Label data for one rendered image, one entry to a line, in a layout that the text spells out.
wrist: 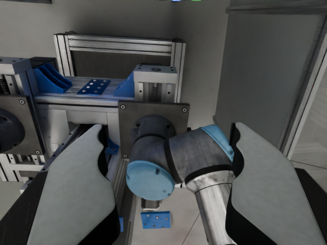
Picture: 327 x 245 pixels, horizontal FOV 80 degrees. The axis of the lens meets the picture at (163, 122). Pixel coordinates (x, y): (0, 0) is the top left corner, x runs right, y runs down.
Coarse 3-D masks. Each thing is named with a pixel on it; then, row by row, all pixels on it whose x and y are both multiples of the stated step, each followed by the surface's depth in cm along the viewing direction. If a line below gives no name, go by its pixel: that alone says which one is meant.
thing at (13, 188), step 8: (0, 184) 179; (8, 184) 179; (16, 184) 179; (0, 192) 170; (8, 192) 170; (16, 192) 170; (0, 200) 163; (8, 200) 163; (0, 208) 157; (8, 208) 157; (0, 216) 150
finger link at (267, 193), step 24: (240, 144) 10; (264, 144) 10; (240, 168) 9; (264, 168) 8; (288, 168) 8; (240, 192) 7; (264, 192) 7; (288, 192) 7; (240, 216) 7; (264, 216) 6; (288, 216) 6; (312, 216) 6; (240, 240) 7; (264, 240) 6; (288, 240) 6; (312, 240) 6
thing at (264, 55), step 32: (256, 0) 95; (288, 0) 71; (256, 32) 95; (288, 32) 71; (224, 64) 145; (256, 64) 96; (288, 64) 72; (224, 96) 146; (256, 96) 96; (288, 96) 72; (224, 128) 147; (256, 128) 97
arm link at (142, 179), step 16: (144, 144) 51; (160, 144) 48; (144, 160) 45; (160, 160) 45; (128, 176) 46; (144, 176) 44; (160, 176) 43; (176, 176) 45; (144, 192) 47; (160, 192) 46
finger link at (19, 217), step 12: (36, 180) 8; (24, 192) 7; (36, 192) 7; (24, 204) 7; (36, 204) 7; (12, 216) 6; (24, 216) 6; (0, 228) 6; (12, 228) 6; (24, 228) 6; (0, 240) 6; (12, 240) 6; (24, 240) 6
